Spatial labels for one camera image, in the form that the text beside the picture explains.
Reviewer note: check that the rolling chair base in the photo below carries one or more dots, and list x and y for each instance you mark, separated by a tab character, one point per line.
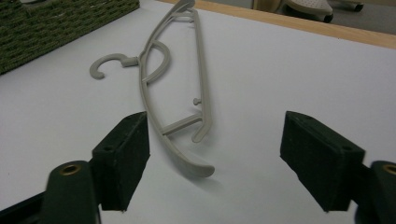
311	6

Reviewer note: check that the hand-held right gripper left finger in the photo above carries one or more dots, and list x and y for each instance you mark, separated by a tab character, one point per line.
121	161

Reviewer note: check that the grey plastic clothes hanger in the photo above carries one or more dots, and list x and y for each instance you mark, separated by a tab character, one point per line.
190	163

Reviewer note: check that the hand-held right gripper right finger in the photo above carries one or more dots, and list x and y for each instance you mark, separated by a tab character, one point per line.
323	161

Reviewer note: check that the wooden table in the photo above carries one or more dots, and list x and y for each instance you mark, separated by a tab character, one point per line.
311	28

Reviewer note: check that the green woven basket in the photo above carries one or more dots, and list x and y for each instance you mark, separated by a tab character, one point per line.
46	28

